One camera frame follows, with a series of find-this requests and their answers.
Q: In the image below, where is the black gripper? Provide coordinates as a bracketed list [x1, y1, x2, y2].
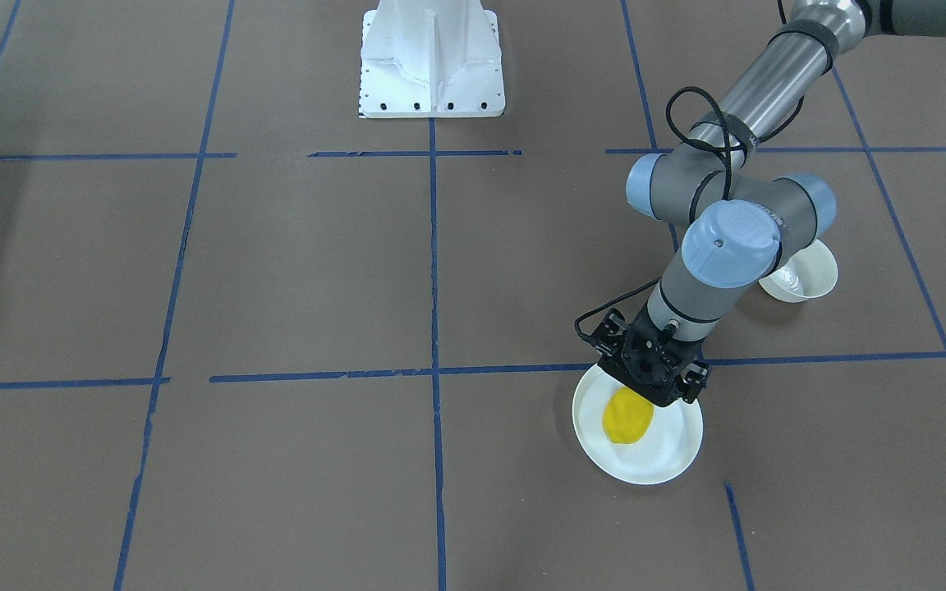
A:
[590, 308, 712, 408]

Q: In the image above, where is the yellow lemon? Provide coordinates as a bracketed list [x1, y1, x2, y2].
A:
[600, 387, 656, 445]

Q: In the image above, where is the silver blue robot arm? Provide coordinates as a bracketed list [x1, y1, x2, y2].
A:
[581, 1, 946, 408]

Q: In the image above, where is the white round plate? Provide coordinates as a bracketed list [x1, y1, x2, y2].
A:
[572, 365, 705, 485]

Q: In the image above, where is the white small bowl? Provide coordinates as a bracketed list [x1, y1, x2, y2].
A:
[758, 240, 838, 304]

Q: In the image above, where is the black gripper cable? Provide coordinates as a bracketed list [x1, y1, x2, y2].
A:
[575, 86, 802, 346]

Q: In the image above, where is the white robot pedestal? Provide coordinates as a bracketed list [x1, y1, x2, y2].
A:
[358, 1, 507, 119]

